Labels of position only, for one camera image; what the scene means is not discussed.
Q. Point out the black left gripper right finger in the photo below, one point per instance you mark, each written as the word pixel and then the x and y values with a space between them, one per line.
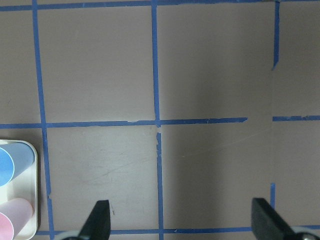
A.
pixel 267 224

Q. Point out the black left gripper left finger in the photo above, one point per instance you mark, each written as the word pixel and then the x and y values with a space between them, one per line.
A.
pixel 96 227

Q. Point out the cream plastic tray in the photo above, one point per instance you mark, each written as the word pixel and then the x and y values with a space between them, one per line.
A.
pixel 24 186

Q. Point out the blue plastic cup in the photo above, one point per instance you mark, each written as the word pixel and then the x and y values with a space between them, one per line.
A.
pixel 15 158

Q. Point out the pink plastic cup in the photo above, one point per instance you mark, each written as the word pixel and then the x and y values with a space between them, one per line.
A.
pixel 14 215

